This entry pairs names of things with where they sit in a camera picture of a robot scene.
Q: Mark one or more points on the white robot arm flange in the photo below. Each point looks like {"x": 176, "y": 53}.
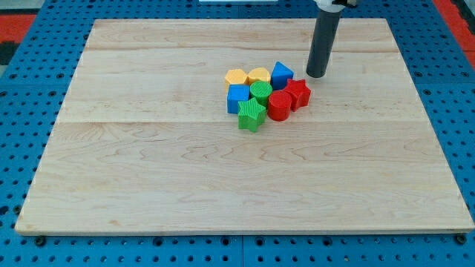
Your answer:
{"x": 335, "y": 6}

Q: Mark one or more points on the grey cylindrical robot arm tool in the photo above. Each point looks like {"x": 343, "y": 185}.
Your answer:
{"x": 321, "y": 46}

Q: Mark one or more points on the blue cube block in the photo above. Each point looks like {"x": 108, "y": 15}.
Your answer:
{"x": 236, "y": 94}

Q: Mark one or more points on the green star block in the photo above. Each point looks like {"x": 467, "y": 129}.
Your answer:
{"x": 251, "y": 114}

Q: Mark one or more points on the green cylinder block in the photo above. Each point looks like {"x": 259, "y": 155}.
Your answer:
{"x": 261, "y": 91}

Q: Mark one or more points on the red cylinder block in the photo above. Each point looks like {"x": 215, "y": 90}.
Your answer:
{"x": 279, "y": 105}

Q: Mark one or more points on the yellow hexagon block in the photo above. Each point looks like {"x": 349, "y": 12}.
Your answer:
{"x": 235, "y": 77}

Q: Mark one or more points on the yellow half-round block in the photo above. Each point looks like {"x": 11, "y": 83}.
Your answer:
{"x": 259, "y": 74}

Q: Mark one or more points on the red star block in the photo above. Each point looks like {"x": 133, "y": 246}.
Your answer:
{"x": 299, "y": 93}

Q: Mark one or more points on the blue triangle block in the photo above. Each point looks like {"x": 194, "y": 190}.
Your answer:
{"x": 279, "y": 76}

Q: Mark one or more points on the light wooden board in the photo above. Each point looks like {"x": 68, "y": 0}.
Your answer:
{"x": 143, "y": 144}

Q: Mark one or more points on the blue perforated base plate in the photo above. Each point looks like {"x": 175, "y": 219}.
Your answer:
{"x": 436, "y": 46}

